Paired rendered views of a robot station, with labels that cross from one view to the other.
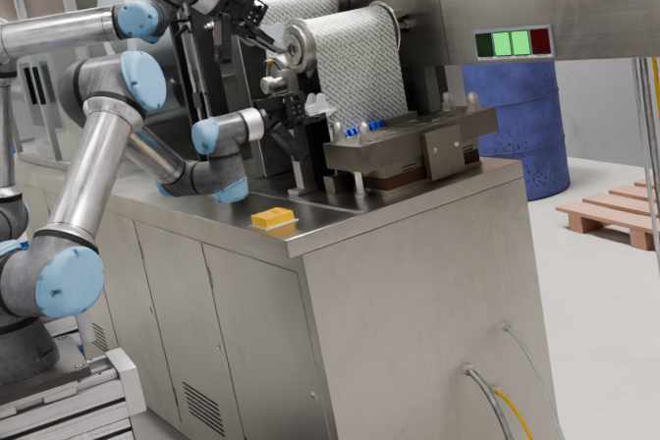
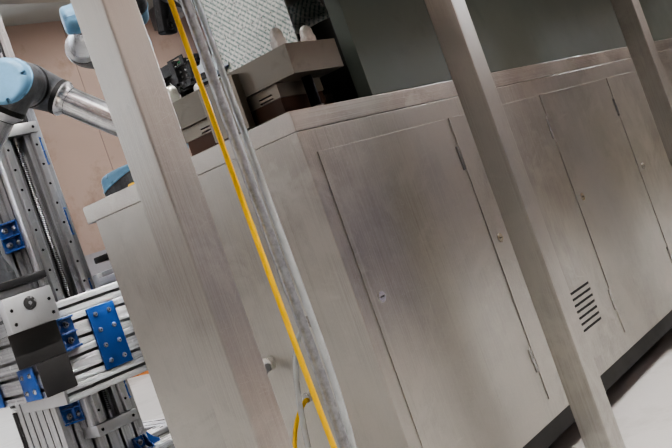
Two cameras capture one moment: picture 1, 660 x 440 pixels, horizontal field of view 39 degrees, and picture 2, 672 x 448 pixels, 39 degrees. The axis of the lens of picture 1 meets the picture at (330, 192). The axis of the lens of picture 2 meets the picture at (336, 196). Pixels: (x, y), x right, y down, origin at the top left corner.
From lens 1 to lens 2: 2.70 m
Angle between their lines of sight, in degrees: 69
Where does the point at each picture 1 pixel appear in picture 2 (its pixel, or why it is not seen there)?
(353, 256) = (134, 225)
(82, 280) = not seen: outside the picture
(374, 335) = (168, 306)
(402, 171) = (201, 133)
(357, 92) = (245, 42)
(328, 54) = (211, 8)
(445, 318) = not seen: hidden behind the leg
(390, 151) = (180, 114)
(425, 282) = not seen: hidden behind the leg
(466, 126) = (252, 74)
